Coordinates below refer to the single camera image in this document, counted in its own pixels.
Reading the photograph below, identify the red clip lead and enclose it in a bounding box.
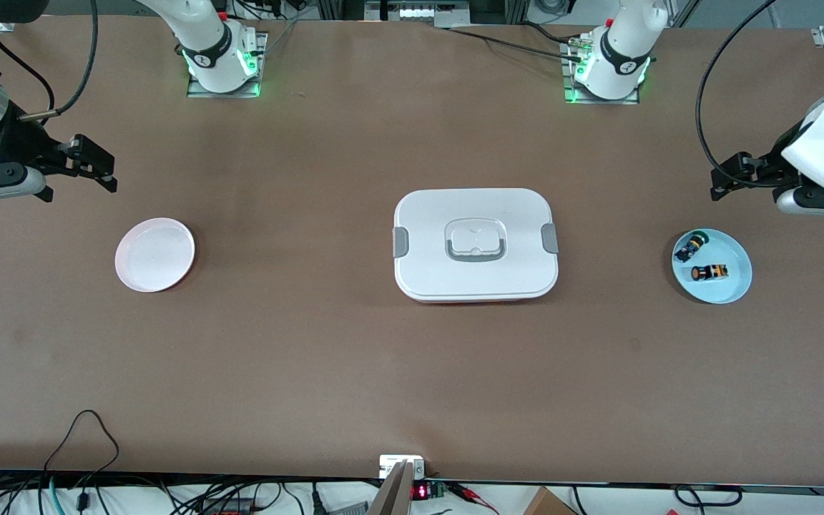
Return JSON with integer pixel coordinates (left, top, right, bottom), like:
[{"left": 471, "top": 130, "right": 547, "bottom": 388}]
[{"left": 451, "top": 482, "right": 500, "bottom": 515}]

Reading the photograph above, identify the white lidded lunch box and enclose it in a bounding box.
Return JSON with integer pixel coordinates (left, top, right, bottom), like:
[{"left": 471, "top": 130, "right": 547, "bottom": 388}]
[{"left": 392, "top": 188, "right": 560, "bottom": 305}]

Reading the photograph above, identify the light blue round plate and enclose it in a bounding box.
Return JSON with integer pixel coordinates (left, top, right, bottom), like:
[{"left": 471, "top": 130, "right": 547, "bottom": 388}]
[{"left": 672, "top": 228, "right": 753, "bottom": 305}]

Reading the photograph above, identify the pink round plate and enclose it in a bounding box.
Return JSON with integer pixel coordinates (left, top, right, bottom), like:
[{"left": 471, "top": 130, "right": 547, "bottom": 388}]
[{"left": 114, "top": 217, "right": 197, "bottom": 293}]

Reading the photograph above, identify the black floor cable loop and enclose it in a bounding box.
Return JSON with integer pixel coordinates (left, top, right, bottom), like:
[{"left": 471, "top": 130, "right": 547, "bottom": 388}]
[{"left": 672, "top": 485, "right": 743, "bottom": 507}]

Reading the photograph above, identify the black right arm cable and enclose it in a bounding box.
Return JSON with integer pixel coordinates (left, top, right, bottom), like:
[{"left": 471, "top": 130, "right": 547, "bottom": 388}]
[{"left": 0, "top": 0, "right": 99, "bottom": 117}]

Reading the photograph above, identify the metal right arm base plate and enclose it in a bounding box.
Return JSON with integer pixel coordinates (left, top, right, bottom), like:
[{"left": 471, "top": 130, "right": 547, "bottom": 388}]
[{"left": 186, "top": 30, "right": 269, "bottom": 99}]

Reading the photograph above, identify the green push-button switch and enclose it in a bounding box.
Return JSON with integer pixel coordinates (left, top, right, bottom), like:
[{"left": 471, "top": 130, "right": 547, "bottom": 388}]
[{"left": 674, "top": 231, "right": 712, "bottom": 264}]

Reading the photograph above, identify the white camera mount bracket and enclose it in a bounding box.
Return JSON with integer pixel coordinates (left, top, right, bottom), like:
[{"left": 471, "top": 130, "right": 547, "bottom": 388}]
[{"left": 379, "top": 455, "right": 426, "bottom": 479}]

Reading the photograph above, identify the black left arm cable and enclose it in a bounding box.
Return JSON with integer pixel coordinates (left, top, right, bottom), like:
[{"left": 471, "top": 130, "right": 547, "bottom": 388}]
[{"left": 695, "top": 0, "right": 803, "bottom": 190}]

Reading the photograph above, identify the grey aluminium mount bar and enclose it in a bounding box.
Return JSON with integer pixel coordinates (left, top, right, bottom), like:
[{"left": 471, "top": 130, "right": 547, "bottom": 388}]
[{"left": 365, "top": 460, "right": 417, "bottom": 515}]

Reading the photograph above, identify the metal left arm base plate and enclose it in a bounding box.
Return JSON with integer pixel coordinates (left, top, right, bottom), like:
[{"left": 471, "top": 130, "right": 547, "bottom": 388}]
[{"left": 560, "top": 39, "right": 641, "bottom": 107}]

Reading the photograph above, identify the black looped table cable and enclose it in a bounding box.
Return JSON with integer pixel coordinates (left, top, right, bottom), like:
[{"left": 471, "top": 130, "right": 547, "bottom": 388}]
[{"left": 43, "top": 409, "right": 121, "bottom": 489}]

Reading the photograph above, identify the black cable to arm base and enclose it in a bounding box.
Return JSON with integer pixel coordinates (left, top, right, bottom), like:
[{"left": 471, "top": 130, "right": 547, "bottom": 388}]
[{"left": 446, "top": 27, "right": 586, "bottom": 61}]

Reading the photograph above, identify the brown cardboard box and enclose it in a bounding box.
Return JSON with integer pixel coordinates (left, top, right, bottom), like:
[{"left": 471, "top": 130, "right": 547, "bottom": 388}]
[{"left": 519, "top": 486, "right": 579, "bottom": 515}]

